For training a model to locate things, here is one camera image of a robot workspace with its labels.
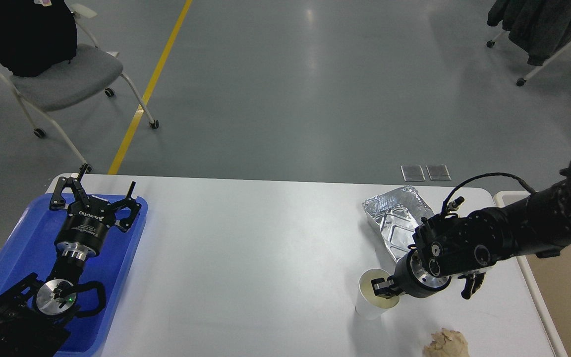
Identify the dark grey jacket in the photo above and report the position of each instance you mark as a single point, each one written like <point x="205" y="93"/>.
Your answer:
<point x="539" y="27"/>

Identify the left metal floor plate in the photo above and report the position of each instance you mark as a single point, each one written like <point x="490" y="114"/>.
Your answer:
<point x="412" y="173"/>

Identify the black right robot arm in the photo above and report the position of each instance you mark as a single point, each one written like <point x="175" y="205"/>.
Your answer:
<point x="447" y="245"/>

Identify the blue plastic tray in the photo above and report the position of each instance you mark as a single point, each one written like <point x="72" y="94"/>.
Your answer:
<point x="30" y="249"/>

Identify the aluminium foil tray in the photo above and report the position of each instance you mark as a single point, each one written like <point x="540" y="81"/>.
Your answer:
<point x="395" y="215"/>

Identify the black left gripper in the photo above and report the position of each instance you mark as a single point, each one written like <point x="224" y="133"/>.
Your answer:
<point x="89" y="218"/>

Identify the black backpack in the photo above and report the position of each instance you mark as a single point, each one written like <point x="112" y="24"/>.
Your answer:
<point x="35" y="34"/>

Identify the grey office chair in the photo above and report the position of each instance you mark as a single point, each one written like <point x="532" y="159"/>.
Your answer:
<point x="67" y="83"/>

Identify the right metal floor plate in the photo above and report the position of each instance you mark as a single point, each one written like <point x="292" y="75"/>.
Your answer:
<point x="438" y="172"/>

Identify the metal floor plate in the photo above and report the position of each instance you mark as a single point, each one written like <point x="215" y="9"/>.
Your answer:
<point x="412" y="173"/>
<point x="438" y="172"/>

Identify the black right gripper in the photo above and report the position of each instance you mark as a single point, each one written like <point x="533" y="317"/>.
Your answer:
<point x="413" y="279"/>

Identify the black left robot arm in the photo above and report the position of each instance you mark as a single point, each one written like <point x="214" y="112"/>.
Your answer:
<point x="63" y="268"/>

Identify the white paper cup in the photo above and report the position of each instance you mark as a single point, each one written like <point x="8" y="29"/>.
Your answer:
<point x="369" y="306"/>

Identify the crumpled brown paper ball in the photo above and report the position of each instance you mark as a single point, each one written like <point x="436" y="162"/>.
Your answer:
<point x="446" y="343"/>

